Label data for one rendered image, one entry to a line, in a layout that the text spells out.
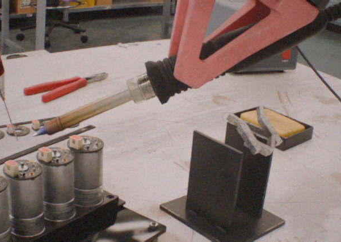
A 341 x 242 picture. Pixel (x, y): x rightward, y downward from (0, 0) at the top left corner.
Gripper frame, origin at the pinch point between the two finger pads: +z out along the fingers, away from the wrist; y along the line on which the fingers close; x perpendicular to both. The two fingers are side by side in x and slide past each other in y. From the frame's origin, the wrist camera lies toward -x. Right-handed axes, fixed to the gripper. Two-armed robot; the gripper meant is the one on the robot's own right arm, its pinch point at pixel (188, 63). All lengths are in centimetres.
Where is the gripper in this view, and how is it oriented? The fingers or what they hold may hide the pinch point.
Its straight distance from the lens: 29.9
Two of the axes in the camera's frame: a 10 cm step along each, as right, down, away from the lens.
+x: 8.3, 4.5, 3.2
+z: -5.3, 8.1, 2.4
